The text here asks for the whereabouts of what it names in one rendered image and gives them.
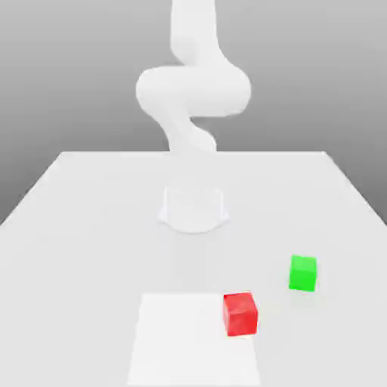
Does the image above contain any small red cube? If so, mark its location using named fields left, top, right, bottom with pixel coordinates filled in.
left=222, top=291, right=259, bottom=337

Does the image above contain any small green cube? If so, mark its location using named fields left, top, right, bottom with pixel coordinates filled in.
left=288, top=254, right=317, bottom=293

